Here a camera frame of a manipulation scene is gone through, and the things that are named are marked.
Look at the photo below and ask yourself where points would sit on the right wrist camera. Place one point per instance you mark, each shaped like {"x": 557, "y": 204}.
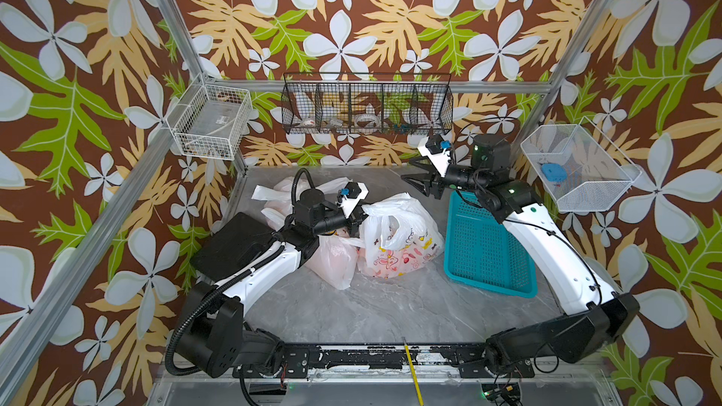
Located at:
{"x": 438, "y": 151}

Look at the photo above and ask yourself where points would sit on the black wire basket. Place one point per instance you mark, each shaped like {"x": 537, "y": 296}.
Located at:
{"x": 393, "y": 103}

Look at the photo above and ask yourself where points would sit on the white wire basket left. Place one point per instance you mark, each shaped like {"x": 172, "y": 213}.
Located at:
{"x": 210, "y": 119}

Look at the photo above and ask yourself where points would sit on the printed white plastic bag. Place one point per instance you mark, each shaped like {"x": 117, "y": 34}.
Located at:
{"x": 277, "y": 200}

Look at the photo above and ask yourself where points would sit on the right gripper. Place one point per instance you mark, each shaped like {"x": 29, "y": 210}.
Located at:
{"x": 431, "y": 184}

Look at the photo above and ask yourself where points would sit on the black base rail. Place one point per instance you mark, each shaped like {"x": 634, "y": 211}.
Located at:
{"x": 298, "y": 360}

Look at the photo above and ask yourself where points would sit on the teal plastic basket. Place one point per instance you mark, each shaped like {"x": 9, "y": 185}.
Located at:
{"x": 480, "y": 253}

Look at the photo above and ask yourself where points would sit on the white wire basket right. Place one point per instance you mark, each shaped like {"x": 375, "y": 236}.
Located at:
{"x": 599, "y": 172}

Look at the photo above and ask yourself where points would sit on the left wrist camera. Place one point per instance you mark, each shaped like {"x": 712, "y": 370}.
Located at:
{"x": 350, "y": 196}

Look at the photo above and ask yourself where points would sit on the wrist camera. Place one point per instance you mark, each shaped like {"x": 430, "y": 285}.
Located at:
{"x": 438, "y": 151}
{"x": 350, "y": 196}

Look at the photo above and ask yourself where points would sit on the white wire basket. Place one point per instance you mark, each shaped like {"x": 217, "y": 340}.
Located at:
{"x": 599, "y": 172}
{"x": 210, "y": 119}

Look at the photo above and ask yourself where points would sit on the yellow stick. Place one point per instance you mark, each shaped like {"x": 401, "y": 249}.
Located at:
{"x": 413, "y": 372}

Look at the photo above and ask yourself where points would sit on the blue object in basket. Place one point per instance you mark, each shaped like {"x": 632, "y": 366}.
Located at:
{"x": 554, "y": 173}

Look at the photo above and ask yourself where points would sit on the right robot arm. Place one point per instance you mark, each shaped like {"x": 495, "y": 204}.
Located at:
{"x": 594, "y": 315}

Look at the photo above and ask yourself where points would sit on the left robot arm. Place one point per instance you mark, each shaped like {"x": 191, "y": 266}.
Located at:
{"x": 212, "y": 335}

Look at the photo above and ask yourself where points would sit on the black box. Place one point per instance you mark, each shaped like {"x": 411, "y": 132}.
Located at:
{"x": 237, "y": 244}

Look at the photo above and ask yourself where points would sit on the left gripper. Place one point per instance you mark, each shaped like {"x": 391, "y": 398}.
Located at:
{"x": 354, "y": 219}

